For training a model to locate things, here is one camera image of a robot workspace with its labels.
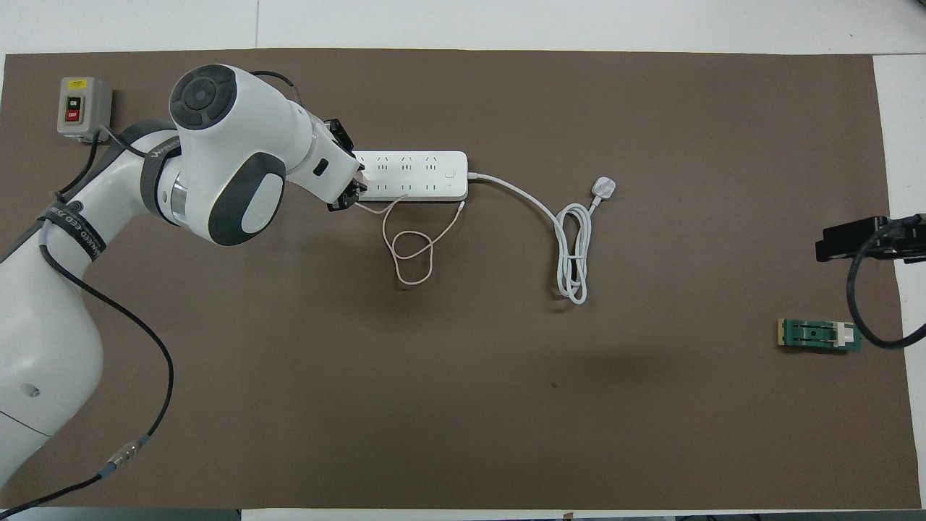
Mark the brown table mat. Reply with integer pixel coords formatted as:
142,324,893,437
0,48,923,511

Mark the pink charging cable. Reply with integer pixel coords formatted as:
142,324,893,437
354,191,467,284

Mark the white power cord with plug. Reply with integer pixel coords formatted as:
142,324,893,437
467,172,618,305

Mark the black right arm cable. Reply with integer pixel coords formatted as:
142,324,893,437
846,217,926,350

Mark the grey on-off switch box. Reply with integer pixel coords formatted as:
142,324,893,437
57,77,114,144

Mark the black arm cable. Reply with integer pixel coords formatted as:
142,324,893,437
0,70,297,521
846,217,926,350

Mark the green knife switch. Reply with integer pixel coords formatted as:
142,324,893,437
777,318,864,355

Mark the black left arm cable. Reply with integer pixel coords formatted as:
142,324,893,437
0,70,297,521

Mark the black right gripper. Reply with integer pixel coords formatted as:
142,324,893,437
815,214,926,263

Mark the white power strip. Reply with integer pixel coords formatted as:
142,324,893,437
352,151,470,203

